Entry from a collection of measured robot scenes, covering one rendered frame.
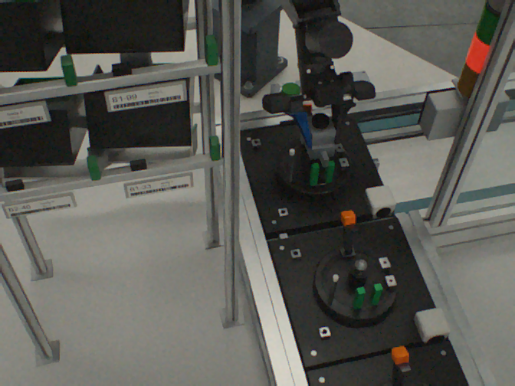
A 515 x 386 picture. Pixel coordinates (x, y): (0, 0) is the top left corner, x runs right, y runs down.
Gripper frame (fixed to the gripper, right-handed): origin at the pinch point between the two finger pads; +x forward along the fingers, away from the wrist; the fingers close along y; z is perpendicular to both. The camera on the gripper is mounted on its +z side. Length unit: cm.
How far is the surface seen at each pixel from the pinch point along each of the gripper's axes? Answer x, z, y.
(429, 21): -2, -183, 102
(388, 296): 26.2, 15.9, 4.2
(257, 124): 1.7, -20.4, -7.5
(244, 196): 12.0, -7.0, -13.9
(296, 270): 22.2, 7.7, -8.8
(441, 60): 13, -163, 97
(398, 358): 28.1, 31.6, -0.5
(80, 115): -10.8, 19.8, -37.9
